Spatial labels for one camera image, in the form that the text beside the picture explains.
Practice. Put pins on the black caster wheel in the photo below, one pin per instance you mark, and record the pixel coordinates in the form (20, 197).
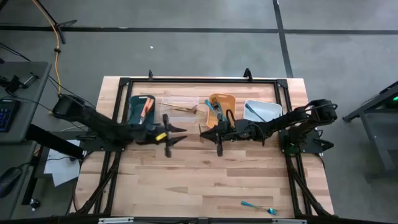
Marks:
(35, 204)

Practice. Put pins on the yellow label tag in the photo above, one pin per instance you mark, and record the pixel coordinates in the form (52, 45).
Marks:
(161, 136)

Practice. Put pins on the grey metal stand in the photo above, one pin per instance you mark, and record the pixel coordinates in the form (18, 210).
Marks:
(376, 124)

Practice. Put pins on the white paper sheets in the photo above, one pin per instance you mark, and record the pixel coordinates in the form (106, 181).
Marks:
(62, 168)

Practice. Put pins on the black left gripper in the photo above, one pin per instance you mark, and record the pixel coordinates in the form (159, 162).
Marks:
(155, 137)

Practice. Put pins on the orange plastic bin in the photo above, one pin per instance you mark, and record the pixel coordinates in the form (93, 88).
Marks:
(230, 101)

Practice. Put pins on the white plastic bin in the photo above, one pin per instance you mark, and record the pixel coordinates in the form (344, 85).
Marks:
(270, 110)

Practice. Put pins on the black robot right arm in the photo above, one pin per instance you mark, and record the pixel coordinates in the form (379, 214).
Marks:
(295, 119)

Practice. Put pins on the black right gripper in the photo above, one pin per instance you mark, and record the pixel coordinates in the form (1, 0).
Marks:
(231, 130)

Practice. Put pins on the silver metal bracket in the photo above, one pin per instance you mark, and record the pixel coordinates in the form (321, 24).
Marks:
(115, 220)
(289, 221)

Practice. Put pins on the black aluminium table frame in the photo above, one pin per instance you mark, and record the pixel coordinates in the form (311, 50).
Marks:
(202, 80)

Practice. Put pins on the black tripod stand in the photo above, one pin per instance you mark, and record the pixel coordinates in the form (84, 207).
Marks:
(66, 22)

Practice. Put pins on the grey side desk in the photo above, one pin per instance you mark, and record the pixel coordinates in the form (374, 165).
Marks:
(31, 93)
(15, 155)

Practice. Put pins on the black keyboard coloured keys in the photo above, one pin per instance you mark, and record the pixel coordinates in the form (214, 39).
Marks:
(7, 115)

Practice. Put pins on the black computer mouse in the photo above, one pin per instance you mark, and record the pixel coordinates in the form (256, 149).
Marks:
(9, 182)

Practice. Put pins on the black frame clip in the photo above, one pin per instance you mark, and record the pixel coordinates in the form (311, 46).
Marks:
(247, 75)
(150, 75)

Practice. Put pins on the black desk clamp device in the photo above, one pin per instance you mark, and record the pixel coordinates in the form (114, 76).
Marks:
(14, 83)

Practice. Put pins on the clear plastic bin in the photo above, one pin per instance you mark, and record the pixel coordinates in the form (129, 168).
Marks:
(180, 99)

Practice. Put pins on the black support beam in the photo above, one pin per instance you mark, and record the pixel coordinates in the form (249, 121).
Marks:
(53, 141)

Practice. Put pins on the dark teal plastic bin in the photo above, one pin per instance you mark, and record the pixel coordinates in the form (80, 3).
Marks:
(135, 107)

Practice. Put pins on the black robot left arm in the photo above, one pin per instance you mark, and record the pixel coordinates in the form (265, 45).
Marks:
(93, 119)

